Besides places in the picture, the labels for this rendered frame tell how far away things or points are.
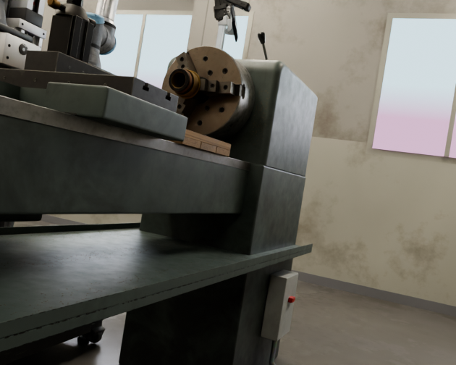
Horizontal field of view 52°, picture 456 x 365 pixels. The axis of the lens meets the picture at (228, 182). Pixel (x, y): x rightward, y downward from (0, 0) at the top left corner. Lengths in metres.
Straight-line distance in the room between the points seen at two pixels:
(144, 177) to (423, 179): 3.29
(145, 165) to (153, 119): 0.15
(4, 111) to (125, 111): 0.23
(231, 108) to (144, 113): 0.64
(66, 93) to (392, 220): 3.51
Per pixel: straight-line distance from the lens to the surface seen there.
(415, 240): 4.16
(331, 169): 4.22
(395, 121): 4.21
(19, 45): 1.59
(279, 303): 1.94
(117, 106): 0.89
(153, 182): 1.14
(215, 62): 1.63
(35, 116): 0.84
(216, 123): 1.57
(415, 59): 4.33
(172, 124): 1.06
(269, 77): 1.71
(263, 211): 1.72
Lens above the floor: 0.79
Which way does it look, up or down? level
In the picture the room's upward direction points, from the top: 9 degrees clockwise
